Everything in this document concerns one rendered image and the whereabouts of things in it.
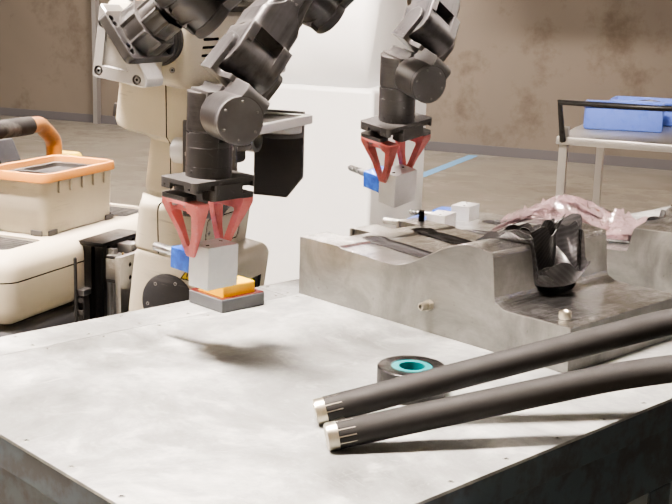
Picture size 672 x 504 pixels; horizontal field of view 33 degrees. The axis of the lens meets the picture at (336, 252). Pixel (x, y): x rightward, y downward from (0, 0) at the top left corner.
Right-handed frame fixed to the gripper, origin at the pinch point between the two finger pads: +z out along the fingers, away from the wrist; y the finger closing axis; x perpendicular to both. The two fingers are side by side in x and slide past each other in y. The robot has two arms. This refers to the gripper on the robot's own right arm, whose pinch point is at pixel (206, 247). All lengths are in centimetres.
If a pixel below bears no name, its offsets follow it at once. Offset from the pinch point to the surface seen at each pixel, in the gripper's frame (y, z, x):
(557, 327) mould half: 26.6, 7.0, -35.3
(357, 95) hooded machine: 207, 7, 153
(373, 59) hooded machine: 217, -4, 155
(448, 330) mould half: 28.1, 12.1, -18.0
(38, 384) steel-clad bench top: -22.2, 13.9, 3.8
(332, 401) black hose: -7.5, 10.0, -28.7
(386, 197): 46.7, 0.5, 9.1
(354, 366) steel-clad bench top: 9.7, 13.2, -17.1
